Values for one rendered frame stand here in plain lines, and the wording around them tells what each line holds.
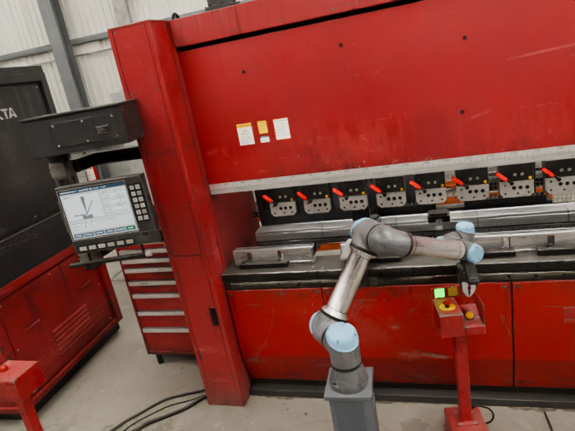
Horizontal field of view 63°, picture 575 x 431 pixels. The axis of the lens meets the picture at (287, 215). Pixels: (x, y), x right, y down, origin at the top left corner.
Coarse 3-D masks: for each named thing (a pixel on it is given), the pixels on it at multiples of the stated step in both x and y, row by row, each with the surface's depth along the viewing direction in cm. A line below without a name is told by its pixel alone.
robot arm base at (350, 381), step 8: (360, 368) 177; (336, 376) 177; (344, 376) 175; (352, 376) 175; (360, 376) 176; (368, 376) 180; (336, 384) 179; (344, 384) 175; (352, 384) 175; (360, 384) 177; (336, 392) 178; (344, 392) 175; (352, 392) 175
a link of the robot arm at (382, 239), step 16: (368, 240) 178; (384, 240) 173; (400, 240) 173; (416, 240) 177; (432, 240) 180; (448, 240) 185; (464, 240) 193; (400, 256) 176; (432, 256) 182; (448, 256) 184; (464, 256) 186; (480, 256) 187
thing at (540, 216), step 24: (384, 216) 292; (408, 216) 284; (456, 216) 271; (480, 216) 265; (504, 216) 261; (528, 216) 257; (552, 216) 254; (264, 240) 307; (288, 240) 303; (312, 240) 298; (336, 240) 293
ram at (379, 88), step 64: (448, 0) 209; (512, 0) 203; (192, 64) 251; (256, 64) 242; (320, 64) 233; (384, 64) 225; (448, 64) 218; (512, 64) 211; (256, 128) 253; (320, 128) 244; (384, 128) 235; (448, 128) 227; (512, 128) 220
